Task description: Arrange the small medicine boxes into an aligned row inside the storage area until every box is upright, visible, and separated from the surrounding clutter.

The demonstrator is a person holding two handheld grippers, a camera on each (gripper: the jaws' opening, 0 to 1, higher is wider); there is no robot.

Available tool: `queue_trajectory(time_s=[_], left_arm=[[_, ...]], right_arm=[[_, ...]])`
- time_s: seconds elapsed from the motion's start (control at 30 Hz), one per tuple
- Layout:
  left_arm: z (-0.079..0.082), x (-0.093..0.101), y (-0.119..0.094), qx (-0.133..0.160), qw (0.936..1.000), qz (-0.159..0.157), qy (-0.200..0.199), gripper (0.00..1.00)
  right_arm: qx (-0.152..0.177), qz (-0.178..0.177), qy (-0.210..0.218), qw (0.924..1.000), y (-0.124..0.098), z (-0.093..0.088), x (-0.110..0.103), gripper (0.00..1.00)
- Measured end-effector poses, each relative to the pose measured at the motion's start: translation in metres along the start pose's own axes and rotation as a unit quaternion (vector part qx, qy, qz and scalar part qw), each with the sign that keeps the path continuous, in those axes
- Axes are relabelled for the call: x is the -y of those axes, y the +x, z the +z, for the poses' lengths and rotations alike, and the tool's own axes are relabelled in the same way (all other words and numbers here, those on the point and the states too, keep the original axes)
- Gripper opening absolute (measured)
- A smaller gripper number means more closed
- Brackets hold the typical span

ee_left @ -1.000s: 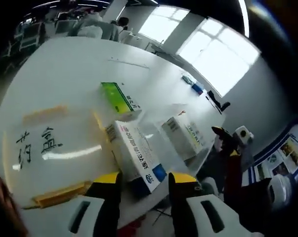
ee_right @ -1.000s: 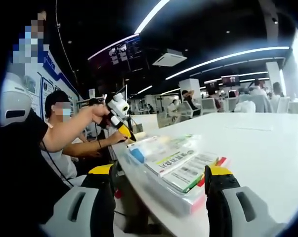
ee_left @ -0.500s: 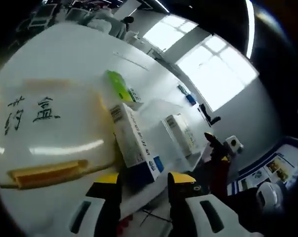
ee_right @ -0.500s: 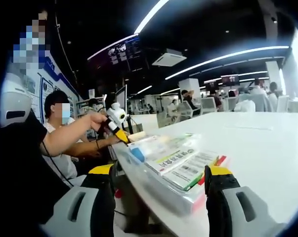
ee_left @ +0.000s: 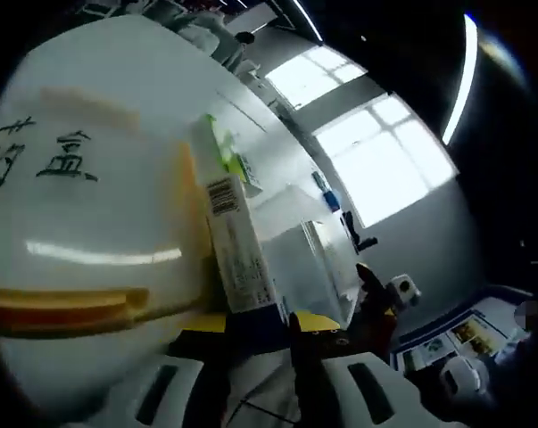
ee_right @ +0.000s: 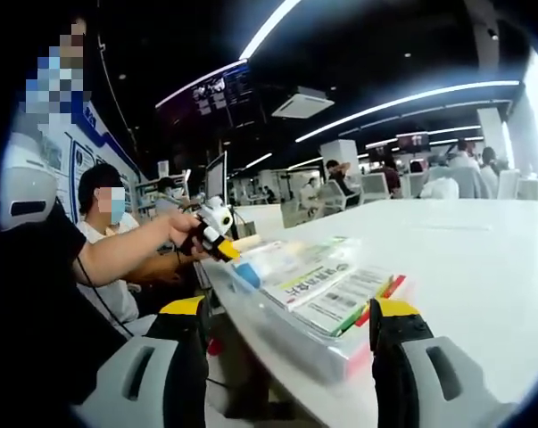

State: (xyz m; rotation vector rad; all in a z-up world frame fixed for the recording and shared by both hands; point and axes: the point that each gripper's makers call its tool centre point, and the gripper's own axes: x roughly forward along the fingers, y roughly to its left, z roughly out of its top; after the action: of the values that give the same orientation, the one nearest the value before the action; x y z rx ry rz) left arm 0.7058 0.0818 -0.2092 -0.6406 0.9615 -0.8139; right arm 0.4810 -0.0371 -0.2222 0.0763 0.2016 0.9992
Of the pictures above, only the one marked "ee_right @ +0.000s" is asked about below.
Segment hanging dark display screens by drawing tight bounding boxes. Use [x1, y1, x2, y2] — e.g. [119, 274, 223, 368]
[154, 60, 256, 126]

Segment clear plastic storage box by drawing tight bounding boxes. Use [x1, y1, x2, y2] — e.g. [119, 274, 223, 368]
[203, 235, 415, 385]

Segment white office chair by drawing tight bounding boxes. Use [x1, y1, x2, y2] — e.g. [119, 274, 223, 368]
[360, 172, 391, 205]

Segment person's left hand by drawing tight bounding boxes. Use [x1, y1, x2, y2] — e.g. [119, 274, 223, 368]
[167, 212, 212, 260]

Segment curved ceiling light strip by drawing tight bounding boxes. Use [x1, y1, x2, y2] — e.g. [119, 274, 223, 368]
[294, 79, 522, 144]

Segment computer monitor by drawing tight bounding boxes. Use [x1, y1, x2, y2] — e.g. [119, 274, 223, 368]
[204, 150, 228, 206]

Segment office chair draped with jacket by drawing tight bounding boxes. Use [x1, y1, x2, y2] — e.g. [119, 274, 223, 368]
[419, 165, 492, 201]

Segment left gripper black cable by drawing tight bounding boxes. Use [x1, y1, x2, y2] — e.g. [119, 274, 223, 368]
[73, 257, 137, 341]

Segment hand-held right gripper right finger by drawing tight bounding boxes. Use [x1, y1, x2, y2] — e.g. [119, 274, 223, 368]
[368, 297, 518, 428]

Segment blue white wall poster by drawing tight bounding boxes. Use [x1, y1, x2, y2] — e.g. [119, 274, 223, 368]
[36, 101, 141, 224]

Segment person's black shirt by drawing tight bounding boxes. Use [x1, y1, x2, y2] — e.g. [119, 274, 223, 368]
[0, 200, 131, 416]

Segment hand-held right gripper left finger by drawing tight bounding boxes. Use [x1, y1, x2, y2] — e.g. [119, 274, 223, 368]
[74, 294, 211, 428]

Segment ceiling air conditioner unit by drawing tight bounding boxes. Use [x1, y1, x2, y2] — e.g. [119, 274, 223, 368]
[271, 86, 335, 120]

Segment white worn device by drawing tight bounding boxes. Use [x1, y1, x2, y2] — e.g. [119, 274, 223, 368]
[0, 132, 61, 233]

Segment white medicine box green print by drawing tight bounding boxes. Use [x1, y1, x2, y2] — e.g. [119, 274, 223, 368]
[250, 235, 364, 313]

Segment straight ceiling light strip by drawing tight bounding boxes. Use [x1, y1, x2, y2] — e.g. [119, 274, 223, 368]
[239, 0, 303, 62]

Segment blue white medicine box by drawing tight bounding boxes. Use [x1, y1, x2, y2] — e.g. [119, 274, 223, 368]
[229, 259, 270, 292]

